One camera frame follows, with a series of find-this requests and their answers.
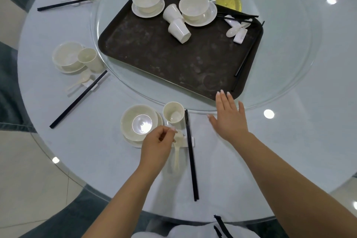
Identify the person's right hand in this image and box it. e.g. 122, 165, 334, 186
207, 89, 250, 146

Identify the person's left hand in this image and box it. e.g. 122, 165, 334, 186
138, 125, 178, 176

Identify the bunch of black chopsticks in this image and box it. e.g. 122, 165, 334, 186
216, 10, 265, 92

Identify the heap of small white pieces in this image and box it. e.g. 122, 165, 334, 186
224, 15, 253, 45

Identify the black tray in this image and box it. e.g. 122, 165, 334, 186
97, 0, 264, 101

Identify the person's right forearm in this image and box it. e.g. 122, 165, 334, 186
233, 132, 357, 238

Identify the person's left forearm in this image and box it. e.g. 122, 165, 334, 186
82, 167, 164, 238

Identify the white round table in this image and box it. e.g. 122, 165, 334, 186
17, 0, 357, 223

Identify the person's white shirt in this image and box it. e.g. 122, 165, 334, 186
138, 222, 261, 238

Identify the glass lazy susan turntable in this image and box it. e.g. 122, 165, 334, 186
90, 0, 321, 112

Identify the black dangling strap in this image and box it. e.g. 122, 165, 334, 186
213, 215, 234, 238

